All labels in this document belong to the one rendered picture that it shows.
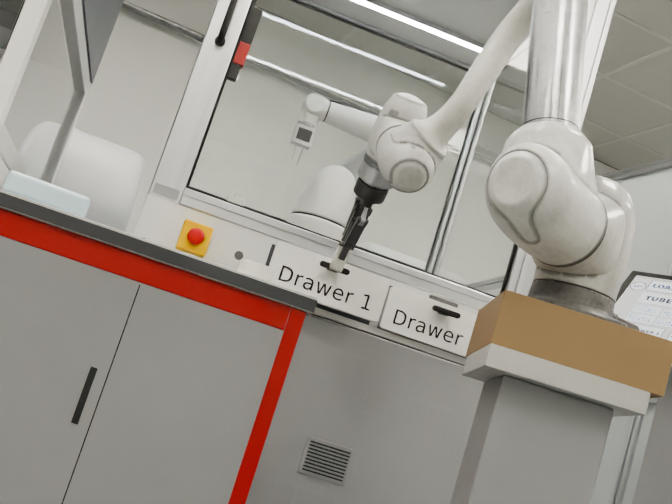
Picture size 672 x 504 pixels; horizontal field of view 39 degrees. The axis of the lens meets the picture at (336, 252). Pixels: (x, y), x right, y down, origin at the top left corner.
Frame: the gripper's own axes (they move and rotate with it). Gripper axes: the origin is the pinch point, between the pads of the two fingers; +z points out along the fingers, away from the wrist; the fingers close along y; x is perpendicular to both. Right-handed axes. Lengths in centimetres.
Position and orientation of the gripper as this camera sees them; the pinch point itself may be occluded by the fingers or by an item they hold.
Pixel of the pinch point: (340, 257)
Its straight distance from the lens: 222.9
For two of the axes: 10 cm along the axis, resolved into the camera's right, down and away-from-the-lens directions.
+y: -0.1, -4.4, 9.0
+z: -3.7, 8.3, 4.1
